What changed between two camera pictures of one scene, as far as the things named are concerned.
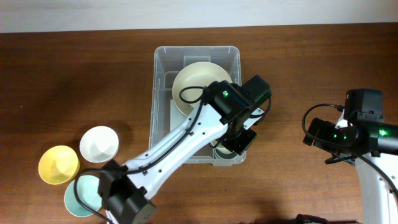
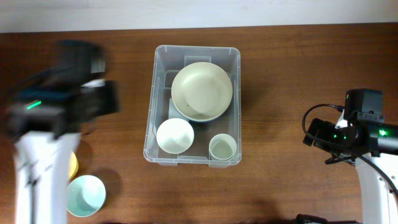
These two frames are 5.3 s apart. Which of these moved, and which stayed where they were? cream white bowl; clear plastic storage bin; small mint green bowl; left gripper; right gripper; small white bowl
Moved: left gripper; small white bowl
Stayed: small mint green bowl; cream white bowl; clear plastic storage bin; right gripper
